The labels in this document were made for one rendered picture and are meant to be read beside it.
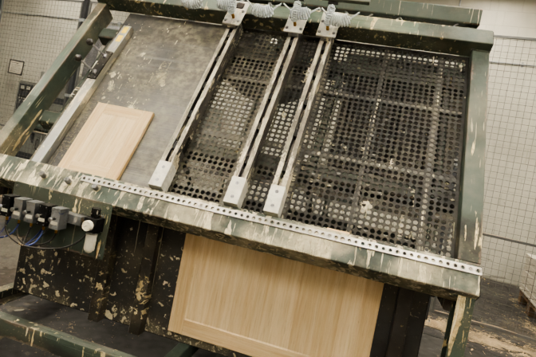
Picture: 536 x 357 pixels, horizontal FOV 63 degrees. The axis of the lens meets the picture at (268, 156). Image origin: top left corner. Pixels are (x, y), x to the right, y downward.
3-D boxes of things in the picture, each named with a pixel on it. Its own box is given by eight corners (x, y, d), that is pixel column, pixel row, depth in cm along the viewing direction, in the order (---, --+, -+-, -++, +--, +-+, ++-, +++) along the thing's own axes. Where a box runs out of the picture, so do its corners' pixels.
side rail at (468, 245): (450, 268, 168) (458, 258, 159) (466, 65, 224) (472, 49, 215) (472, 274, 166) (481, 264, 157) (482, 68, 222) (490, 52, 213)
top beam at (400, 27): (100, 9, 268) (93, -5, 259) (108, -2, 273) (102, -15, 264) (486, 59, 217) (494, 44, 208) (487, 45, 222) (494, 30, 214)
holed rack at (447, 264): (80, 181, 192) (80, 180, 192) (84, 175, 194) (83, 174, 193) (480, 276, 154) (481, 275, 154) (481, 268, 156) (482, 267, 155)
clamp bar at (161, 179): (148, 190, 192) (129, 161, 172) (236, 15, 252) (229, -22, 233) (169, 195, 190) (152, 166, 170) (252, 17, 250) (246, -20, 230)
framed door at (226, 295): (169, 328, 205) (167, 330, 203) (191, 213, 204) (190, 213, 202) (362, 388, 185) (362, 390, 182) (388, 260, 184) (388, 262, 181)
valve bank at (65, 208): (-22, 237, 183) (-11, 182, 182) (5, 233, 197) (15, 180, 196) (80, 267, 171) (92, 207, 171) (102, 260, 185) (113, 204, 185)
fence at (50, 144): (35, 165, 206) (30, 160, 203) (126, 30, 254) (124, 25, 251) (44, 167, 205) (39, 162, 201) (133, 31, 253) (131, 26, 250)
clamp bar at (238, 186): (221, 207, 184) (210, 178, 164) (293, 22, 245) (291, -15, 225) (243, 213, 182) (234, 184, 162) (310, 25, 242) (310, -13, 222)
